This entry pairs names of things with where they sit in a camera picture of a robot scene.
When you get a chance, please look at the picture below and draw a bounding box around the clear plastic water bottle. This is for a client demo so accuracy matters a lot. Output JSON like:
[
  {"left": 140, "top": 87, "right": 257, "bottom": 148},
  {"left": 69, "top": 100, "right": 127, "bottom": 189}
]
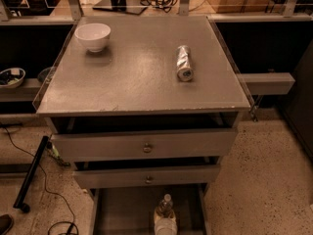
[{"left": 156, "top": 194, "right": 173, "bottom": 218}]

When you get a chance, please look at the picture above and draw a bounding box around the black bar on floor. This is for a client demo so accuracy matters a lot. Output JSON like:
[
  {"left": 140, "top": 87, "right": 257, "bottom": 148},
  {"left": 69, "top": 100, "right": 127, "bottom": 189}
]
[{"left": 13, "top": 136, "right": 49, "bottom": 213}]

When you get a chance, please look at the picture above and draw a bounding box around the black monitor stand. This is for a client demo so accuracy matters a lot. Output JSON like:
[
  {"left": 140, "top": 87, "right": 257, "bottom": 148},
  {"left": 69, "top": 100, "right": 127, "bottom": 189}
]
[{"left": 92, "top": 0, "right": 147, "bottom": 16}]

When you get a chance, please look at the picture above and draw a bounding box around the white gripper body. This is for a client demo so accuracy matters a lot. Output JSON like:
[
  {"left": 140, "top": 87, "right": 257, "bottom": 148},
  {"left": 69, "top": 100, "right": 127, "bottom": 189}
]
[{"left": 155, "top": 218, "right": 177, "bottom": 235}]

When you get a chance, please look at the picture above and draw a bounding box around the bowl with dark items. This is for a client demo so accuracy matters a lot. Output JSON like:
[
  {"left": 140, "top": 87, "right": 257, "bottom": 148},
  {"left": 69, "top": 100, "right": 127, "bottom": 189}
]
[{"left": 0, "top": 68, "right": 25, "bottom": 88}]

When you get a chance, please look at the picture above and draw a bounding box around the top grey drawer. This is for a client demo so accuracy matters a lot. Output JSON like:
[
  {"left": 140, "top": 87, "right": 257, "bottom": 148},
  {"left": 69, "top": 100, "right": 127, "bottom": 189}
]
[{"left": 52, "top": 128, "right": 237, "bottom": 162}]

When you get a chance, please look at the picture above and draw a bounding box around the silver foil-wrapped can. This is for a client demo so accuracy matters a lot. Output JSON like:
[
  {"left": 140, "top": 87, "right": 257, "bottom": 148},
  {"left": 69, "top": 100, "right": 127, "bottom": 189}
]
[{"left": 176, "top": 45, "right": 194, "bottom": 82}]

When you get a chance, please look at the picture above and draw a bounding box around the grey side shelf rail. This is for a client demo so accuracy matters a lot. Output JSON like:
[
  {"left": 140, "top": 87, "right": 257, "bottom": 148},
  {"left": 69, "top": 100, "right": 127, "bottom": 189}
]
[{"left": 238, "top": 72, "right": 294, "bottom": 95}]

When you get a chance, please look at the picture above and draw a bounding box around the black floor cable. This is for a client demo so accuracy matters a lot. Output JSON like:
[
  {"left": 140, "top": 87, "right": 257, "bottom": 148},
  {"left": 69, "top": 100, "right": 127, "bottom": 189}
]
[{"left": 0, "top": 124, "right": 80, "bottom": 235}]

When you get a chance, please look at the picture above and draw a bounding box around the bottom open grey drawer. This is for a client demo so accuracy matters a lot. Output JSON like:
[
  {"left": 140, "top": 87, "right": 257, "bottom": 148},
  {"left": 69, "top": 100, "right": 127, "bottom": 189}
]
[{"left": 89, "top": 184, "right": 212, "bottom": 235}]

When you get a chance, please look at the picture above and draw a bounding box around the white ceramic bowl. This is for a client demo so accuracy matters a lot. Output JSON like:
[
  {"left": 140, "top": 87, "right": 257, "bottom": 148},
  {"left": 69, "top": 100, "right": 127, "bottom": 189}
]
[{"left": 74, "top": 23, "right": 112, "bottom": 53}]

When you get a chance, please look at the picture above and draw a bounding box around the dark shoe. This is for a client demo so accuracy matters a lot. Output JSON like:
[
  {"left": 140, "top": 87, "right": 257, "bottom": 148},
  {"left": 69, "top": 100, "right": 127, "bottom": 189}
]
[{"left": 0, "top": 214, "right": 14, "bottom": 235}]

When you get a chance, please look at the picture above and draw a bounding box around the grey drawer cabinet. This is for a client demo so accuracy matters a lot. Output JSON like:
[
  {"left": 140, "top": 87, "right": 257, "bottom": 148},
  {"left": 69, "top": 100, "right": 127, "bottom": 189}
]
[{"left": 35, "top": 15, "right": 251, "bottom": 235}]

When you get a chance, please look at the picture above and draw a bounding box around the middle grey drawer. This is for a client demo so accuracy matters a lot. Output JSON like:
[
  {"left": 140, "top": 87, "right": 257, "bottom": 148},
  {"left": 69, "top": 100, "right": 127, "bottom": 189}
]
[{"left": 73, "top": 165, "right": 220, "bottom": 189}]

